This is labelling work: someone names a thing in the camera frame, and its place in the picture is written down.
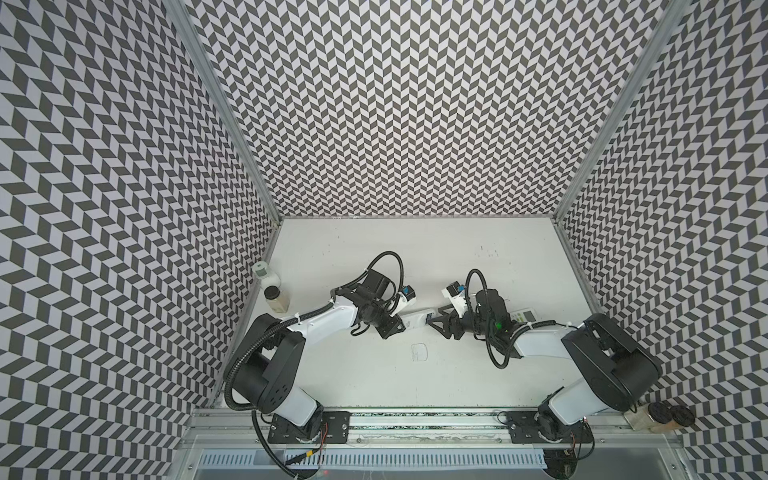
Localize clear jar black lid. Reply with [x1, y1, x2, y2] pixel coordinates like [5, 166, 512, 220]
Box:
[623, 402, 673, 431]

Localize jar with black lid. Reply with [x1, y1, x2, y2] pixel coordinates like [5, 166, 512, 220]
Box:
[264, 285, 290, 314]

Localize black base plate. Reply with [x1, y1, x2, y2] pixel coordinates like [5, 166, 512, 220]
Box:
[268, 410, 351, 444]
[497, 410, 594, 446]

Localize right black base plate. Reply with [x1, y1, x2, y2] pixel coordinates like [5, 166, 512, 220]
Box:
[497, 410, 594, 446]

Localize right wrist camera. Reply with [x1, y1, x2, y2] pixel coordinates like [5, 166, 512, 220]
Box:
[441, 281, 468, 318]

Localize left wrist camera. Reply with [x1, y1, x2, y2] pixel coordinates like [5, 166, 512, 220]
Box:
[391, 285, 416, 315]

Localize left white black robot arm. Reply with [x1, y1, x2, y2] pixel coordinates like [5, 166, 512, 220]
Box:
[222, 251, 415, 440]

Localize aluminium mounting rail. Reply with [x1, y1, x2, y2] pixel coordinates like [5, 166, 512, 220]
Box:
[179, 407, 682, 450]

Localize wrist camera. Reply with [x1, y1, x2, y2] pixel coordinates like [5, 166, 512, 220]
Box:
[391, 285, 416, 315]
[441, 281, 468, 318]

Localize white bottle green cap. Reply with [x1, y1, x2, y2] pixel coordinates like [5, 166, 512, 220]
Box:
[251, 261, 281, 289]

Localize white slotted cable duct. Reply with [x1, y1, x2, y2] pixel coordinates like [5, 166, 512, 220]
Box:
[198, 449, 546, 471]

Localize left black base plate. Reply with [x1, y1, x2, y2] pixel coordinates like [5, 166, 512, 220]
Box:
[268, 410, 351, 444]

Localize brown jar black lid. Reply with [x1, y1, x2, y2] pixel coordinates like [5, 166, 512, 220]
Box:
[650, 405, 697, 433]

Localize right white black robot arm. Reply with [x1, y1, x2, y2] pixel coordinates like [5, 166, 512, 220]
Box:
[426, 282, 662, 444]

